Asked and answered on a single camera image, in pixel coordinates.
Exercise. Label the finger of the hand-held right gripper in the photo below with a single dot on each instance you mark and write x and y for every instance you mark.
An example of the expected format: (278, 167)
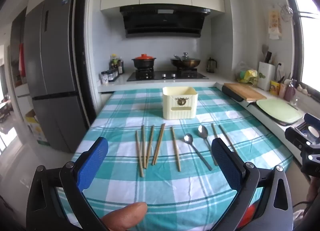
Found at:
(312, 118)
(296, 135)

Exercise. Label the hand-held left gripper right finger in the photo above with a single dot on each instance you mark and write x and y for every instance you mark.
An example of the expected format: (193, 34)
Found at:
(226, 163)

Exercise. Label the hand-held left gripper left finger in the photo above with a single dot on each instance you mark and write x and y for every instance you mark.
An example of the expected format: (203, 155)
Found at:
(93, 163)

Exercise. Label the large metal spoon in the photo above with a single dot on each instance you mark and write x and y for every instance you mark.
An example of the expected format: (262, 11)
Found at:
(203, 131)

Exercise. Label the wooden chopstick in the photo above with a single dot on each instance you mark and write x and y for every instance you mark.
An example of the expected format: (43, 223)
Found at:
(139, 153)
(149, 145)
(143, 145)
(228, 138)
(157, 145)
(175, 148)

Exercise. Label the cream ribbed utensil holder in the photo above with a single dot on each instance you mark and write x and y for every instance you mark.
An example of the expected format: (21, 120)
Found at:
(179, 103)

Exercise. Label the person's left hand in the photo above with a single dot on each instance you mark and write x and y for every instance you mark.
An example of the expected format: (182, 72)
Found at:
(123, 214)

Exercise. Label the green cutting board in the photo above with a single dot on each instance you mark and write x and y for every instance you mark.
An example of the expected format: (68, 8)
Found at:
(278, 109)

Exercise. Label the small metal spoon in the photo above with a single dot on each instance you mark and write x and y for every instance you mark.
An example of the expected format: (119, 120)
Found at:
(188, 138)

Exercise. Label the yellow packet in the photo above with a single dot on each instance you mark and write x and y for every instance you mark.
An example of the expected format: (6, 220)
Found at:
(274, 87)

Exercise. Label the teal checked tablecloth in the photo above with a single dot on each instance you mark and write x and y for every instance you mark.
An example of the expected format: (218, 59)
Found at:
(120, 110)

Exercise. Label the white knife block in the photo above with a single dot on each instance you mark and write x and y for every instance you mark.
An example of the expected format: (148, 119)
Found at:
(265, 77)

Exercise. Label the yellow cardboard box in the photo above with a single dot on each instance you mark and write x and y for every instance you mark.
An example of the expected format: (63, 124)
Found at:
(37, 128)

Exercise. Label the wooden cutting board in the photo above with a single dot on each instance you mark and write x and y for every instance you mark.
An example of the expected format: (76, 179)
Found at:
(245, 90)

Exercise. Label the pair of wooden chopsticks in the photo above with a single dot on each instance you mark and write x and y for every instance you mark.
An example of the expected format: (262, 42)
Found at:
(159, 145)

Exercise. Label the yellow green bag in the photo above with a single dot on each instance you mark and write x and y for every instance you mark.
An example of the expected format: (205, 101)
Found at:
(248, 75)

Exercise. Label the grey spatula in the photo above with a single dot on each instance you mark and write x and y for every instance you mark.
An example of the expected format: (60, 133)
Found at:
(264, 50)

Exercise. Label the window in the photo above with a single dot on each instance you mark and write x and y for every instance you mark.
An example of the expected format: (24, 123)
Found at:
(308, 33)

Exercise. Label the white-labelled spice jar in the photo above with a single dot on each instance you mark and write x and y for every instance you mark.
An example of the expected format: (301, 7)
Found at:
(104, 77)

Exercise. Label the dark glass press pot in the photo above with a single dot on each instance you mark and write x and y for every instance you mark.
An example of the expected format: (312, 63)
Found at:
(211, 65)

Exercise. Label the grey refrigerator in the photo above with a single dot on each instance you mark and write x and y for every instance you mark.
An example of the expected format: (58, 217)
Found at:
(53, 70)

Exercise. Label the dark sauce bottle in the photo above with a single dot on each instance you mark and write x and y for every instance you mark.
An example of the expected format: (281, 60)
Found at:
(120, 66)

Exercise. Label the yellow-capped sauce bottle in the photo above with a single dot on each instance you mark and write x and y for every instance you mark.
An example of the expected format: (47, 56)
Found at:
(114, 62)

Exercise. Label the black gas hob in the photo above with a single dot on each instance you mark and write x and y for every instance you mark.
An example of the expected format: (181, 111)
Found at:
(167, 75)

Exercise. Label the dark wok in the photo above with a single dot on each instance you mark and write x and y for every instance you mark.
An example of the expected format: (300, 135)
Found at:
(186, 63)

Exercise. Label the black pot with orange lid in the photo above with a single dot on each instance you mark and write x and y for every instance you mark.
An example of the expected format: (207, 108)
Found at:
(143, 62)

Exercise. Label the glass pan lid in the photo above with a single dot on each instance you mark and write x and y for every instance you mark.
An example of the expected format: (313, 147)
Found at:
(183, 57)

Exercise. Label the red hanging cloth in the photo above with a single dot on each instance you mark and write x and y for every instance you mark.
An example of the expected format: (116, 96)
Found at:
(22, 59)

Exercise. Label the black range hood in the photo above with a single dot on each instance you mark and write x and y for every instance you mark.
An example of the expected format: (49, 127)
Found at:
(162, 22)

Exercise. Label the patterned wall hanging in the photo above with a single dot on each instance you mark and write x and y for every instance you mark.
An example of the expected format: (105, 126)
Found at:
(274, 24)

